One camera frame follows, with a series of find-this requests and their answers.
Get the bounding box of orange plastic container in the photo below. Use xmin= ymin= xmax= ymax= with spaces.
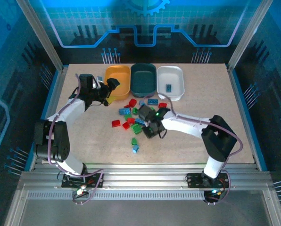
xmin=104 ymin=65 xmax=131 ymax=101

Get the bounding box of dark teal plastic container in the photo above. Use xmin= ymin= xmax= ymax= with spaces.
xmin=130 ymin=63 xmax=157 ymax=98

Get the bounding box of white plastic container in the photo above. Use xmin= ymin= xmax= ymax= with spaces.
xmin=156 ymin=65 xmax=185 ymax=101

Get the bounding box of grey metal panel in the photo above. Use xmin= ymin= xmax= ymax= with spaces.
xmin=3 ymin=189 xmax=281 ymax=226

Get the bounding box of small lit circuit board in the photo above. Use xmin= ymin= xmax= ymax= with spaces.
xmin=207 ymin=188 xmax=223 ymax=196
xmin=74 ymin=186 xmax=88 ymax=196

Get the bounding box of aluminium side rail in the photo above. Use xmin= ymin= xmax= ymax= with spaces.
xmin=28 ymin=65 xmax=69 ymax=171
xmin=227 ymin=65 xmax=263 ymax=171

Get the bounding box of wide aluminium mounting rail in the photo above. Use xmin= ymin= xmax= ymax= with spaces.
xmin=17 ymin=163 xmax=275 ymax=193

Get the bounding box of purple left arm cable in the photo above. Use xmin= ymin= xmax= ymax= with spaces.
xmin=47 ymin=73 xmax=105 ymax=205

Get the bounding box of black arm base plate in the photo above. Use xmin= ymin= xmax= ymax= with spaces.
xmin=186 ymin=173 xmax=231 ymax=189
xmin=61 ymin=172 xmax=105 ymax=189

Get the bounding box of slotted grey cable duct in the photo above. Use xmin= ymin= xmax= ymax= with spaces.
xmin=27 ymin=192 xmax=206 ymax=200

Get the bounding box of aluminium frame post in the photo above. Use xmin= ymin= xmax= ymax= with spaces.
xmin=226 ymin=0 xmax=274 ymax=71
xmin=16 ymin=0 xmax=68 ymax=73

